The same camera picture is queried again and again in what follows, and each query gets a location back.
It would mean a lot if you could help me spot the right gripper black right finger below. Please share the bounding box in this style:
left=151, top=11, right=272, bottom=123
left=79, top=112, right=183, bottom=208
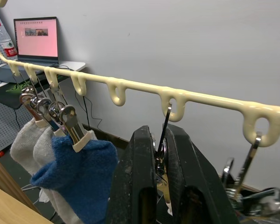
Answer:
left=162, top=123, right=240, bottom=224

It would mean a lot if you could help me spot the metal hanger clip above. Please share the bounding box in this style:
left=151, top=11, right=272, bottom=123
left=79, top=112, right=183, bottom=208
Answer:
left=13, top=71, right=47, bottom=128
left=48, top=84, right=97, bottom=153
left=154, top=102, right=174, bottom=217
left=220, top=132, right=280, bottom=217
left=25, top=77, right=66, bottom=138

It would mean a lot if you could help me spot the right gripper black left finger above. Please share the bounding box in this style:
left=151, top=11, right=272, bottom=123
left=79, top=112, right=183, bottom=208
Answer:
left=106, top=125, right=160, bottom=224

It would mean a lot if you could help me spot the white floor cable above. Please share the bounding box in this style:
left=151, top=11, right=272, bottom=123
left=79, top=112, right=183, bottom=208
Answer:
left=20, top=183, right=51, bottom=204

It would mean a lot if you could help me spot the clear plastic water bottle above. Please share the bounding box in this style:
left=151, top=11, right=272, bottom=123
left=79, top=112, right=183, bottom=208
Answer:
left=0, top=21, right=19, bottom=62

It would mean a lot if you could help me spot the open laptop with pink screen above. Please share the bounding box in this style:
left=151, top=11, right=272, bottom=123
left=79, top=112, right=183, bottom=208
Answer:
left=13, top=16, right=60, bottom=68

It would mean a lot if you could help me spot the blue fuzzy sock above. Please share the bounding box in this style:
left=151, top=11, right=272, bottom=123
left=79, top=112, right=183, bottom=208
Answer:
left=29, top=134, right=119, bottom=224

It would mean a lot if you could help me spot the light grey sock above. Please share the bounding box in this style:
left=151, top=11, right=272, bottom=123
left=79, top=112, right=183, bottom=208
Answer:
left=10, top=118, right=49, bottom=176
left=32, top=126, right=98, bottom=224

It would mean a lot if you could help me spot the thin black cable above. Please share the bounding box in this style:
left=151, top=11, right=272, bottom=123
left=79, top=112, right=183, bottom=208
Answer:
left=74, top=90, right=104, bottom=139

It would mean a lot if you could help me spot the cream plastic clip hanger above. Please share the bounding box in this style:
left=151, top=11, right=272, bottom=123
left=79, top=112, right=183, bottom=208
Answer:
left=0, top=0, right=280, bottom=148

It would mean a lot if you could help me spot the white desk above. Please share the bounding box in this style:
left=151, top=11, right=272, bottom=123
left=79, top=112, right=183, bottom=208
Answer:
left=0, top=60, right=87, bottom=110

